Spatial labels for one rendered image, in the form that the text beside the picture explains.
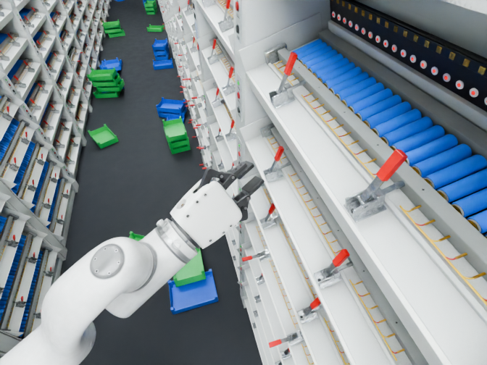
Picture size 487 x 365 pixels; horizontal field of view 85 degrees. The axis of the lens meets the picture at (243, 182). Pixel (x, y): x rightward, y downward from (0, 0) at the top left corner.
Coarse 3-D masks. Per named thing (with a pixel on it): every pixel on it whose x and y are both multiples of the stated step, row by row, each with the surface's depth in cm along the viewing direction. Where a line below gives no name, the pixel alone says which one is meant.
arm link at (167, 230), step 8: (160, 224) 46; (168, 224) 46; (160, 232) 45; (168, 232) 44; (176, 232) 44; (168, 240) 43; (176, 240) 44; (184, 240) 45; (176, 248) 44; (184, 248) 44; (192, 248) 46; (184, 256) 44; (192, 256) 46
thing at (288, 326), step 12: (252, 216) 103; (252, 228) 103; (252, 240) 99; (264, 264) 93; (264, 276) 90; (276, 276) 89; (276, 288) 87; (276, 300) 84; (276, 312) 82; (288, 312) 81; (288, 324) 79; (300, 348) 75; (300, 360) 73
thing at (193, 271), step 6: (198, 252) 201; (198, 258) 196; (186, 264) 192; (192, 264) 191; (198, 264) 191; (180, 270) 187; (186, 270) 187; (192, 270) 186; (198, 270) 186; (174, 276) 177; (180, 276) 183; (186, 276) 182; (192, 276) 182; (198, 276) 176; (204, 276) 178; (180, 282) 175; (186, 282) 176
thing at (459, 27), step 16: (368, 0) 48; (384, 0) 45; (400, 0) 42; (416, 0) 39; (432, 0) 37; (400, 16) 42; (416, 16) 40; (432, 16) 37; (448, 16) 35; (464, 16) 34; (480, 16) 32; (432, 32) 38; (448, 32) 36; (464, 32) 34; (480, 32) 32; (464, 48) 34; (480, 48) 33; (432, 96) 40; (480, 128) 34
